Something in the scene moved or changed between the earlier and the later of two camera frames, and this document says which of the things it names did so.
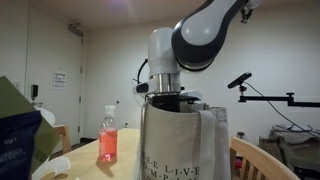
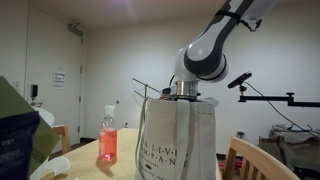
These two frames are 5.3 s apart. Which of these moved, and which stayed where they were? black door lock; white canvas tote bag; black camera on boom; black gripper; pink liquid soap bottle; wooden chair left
Moved: black gripper; white canvas tote bag
Stayed: black door lock; pink liquid soap bottle; wooden chair left; black camera on boom
